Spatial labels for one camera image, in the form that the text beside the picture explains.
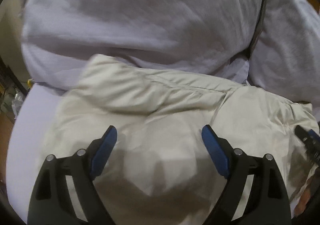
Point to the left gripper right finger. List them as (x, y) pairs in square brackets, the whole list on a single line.
[(254, 193)]

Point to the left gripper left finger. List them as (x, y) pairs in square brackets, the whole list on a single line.
[(50, 201)]

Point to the beige puffer jacket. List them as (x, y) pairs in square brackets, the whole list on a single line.
[(160, 172)]

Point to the lavender bed mattress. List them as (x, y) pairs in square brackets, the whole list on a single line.
[(34, 118)]

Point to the right lavender pillow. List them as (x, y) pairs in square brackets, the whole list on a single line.
[(285, 59)]

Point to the lavender pillow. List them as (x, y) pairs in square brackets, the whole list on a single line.
[(285, 59), (200, 36)]

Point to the cluttered bedside table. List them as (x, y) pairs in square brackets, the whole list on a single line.
[(13, 93)]

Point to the left lavender pillow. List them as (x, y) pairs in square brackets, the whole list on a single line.
[(200, 36)]

